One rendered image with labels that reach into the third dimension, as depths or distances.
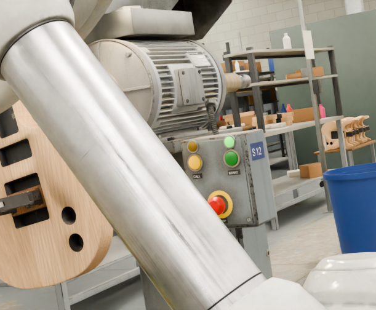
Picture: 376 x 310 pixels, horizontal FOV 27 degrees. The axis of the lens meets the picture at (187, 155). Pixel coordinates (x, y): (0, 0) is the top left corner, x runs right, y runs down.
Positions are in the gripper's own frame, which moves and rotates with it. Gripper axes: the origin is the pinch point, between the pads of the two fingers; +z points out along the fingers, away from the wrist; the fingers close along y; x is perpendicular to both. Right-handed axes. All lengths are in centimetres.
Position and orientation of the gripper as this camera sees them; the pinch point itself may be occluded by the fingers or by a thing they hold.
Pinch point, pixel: (24, 201)
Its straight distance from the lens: 164.0
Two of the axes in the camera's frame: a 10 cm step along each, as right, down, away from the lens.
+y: 8.1, -2.7, -5.2
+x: -2.9, -9.6, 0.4
